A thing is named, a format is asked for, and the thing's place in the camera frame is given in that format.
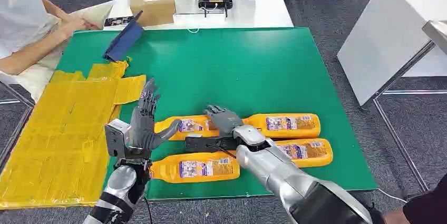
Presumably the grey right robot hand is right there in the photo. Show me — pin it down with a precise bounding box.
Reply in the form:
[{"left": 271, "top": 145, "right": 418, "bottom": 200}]
[{"left": 203, "top": 104, "right": 245, "bottom": 137}]

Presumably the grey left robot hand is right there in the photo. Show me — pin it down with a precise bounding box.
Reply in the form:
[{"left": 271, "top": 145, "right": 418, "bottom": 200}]
[{"left": 121, "top": 78, "right": 182, "bottom": 163}]

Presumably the orange drink bottle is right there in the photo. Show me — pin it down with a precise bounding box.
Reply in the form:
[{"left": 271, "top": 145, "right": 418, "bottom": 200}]
[
  {"left": 242, "top": 113, "right": 322, "bottom": 140},
  {"left": 154, "top": 115, "right": 221, "bottom": 142},
  {"left": 275, "top": 138, "right": 334, "bottom": 169},
  {"left": 149, "top": 161, "right": 241, "bottom": 184}
]

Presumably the green table mat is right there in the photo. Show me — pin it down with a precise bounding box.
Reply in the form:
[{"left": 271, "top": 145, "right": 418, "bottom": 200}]
[{"left": 55, "top": 26, "right": 378, "bottom": 202}]

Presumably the yellow plastic sheet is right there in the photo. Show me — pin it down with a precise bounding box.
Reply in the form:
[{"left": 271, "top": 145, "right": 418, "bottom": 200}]
[{"left": 0, "top": 60, "right": 148, "bottom": 211}]

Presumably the blue folding case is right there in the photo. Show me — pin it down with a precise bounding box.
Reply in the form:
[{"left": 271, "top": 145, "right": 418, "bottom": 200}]
[{"left": 103, "top": 10, "right": 145, "bottom": 63}]

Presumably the dark printed card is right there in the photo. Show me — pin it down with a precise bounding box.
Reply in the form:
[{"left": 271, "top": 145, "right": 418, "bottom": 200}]
[{"left": 103, "top": 16, "right": 135, "bottom": 28}]

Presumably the white table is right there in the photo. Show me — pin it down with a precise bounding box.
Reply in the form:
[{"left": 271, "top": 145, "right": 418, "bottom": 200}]
[{"left": 103, "top": 0, "right": 294, "bottom": 32}]

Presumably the black handheld controller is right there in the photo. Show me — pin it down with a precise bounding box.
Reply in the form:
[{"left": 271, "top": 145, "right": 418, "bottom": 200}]
[{"left": 196, "top": 0, "right": 234, "bottom": 18}]

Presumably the person's hand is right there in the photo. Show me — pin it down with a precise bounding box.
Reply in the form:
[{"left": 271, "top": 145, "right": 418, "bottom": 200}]
[{"left": 59, "top": 14, "right": 103, "bottom": 38}]

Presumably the brown cardboard box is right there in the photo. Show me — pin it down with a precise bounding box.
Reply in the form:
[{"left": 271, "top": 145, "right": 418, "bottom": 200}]
[{"left": 129, "top": 0, "right": 177, "bottom": 28}]

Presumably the person in white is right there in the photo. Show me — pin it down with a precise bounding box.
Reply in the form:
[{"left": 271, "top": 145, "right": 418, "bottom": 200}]
[{"left": 0, "top": 0, "right": 103, "bottom": 76}]

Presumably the person in black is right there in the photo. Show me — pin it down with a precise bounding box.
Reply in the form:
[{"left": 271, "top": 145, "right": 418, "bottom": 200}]
[{"left": 381, "top": 172, "right": 447, "bottom": 224}]

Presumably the steel bench corner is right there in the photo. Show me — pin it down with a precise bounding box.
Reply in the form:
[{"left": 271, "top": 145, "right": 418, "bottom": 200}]
[{"left": 422, "top": 20, "right": 447, "bottom": 56}]

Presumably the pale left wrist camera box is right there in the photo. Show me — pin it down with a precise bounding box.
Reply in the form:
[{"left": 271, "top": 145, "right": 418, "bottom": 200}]
[{"left": 104, "top": 119, "right": 132, "bottom": 159}]

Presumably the dark right wrist camera box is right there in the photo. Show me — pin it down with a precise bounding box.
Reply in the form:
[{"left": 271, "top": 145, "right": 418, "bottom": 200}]
[{"left": 184, "top": 135, "right": 241, "bottom": 153}]

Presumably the grey metal table frame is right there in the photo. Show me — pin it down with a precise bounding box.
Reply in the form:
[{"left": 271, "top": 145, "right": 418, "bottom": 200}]
[{"left": 0, "top": 81, "right": 36, "bottom": 172}]

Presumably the metal frame stand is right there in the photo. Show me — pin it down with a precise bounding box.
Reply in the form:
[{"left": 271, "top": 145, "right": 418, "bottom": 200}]
[{"left": 361, "top": 40, "right": 447, "bottom": 194}]

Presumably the white floor cable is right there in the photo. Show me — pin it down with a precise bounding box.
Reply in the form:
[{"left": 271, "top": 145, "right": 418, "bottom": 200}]
[{"left": 377, "top": 188, "right": 409, "bottom": 204}]

